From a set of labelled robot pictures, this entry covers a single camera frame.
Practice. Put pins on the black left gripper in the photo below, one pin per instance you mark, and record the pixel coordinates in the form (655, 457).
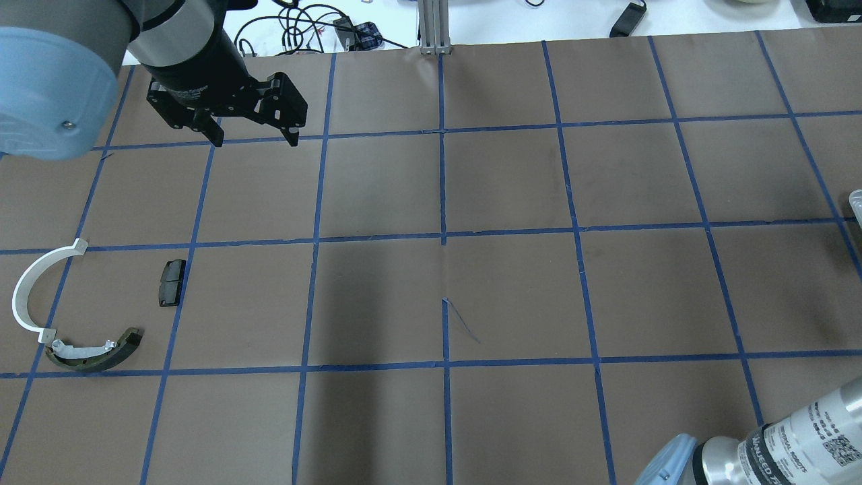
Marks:
(200, 71)

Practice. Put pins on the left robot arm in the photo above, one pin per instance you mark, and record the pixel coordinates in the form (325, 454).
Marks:
(60, 61)

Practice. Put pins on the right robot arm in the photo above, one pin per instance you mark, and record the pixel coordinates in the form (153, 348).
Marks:
(817, 444)

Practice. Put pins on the black brake pad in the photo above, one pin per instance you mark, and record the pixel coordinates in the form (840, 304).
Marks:
(172, 283)

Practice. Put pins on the green brake shoe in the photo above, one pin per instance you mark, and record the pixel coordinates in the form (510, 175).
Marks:
(94, 359)

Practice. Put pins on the white curved plastic part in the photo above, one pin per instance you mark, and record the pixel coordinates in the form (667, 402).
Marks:
(20, 302)

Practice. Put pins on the black power adapter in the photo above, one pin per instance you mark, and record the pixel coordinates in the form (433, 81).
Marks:
(628, 20)

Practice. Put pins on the aluminium frame post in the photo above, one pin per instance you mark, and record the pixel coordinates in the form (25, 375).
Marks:
(434, 36)

